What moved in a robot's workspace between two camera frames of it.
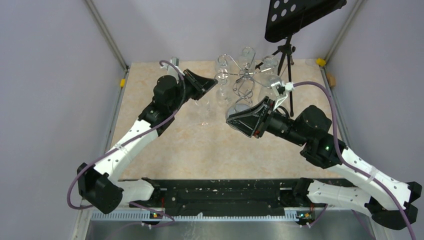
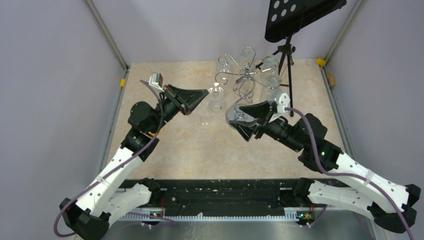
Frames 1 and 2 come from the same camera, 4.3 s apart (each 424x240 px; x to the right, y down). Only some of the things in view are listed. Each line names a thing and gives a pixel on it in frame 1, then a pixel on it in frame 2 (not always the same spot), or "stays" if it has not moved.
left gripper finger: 201,80 → 186,96
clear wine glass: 223,96 → 217,103
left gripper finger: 208,86 → 189,99
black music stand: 285,17 stays
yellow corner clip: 321,62 stays
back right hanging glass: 270,65 stays
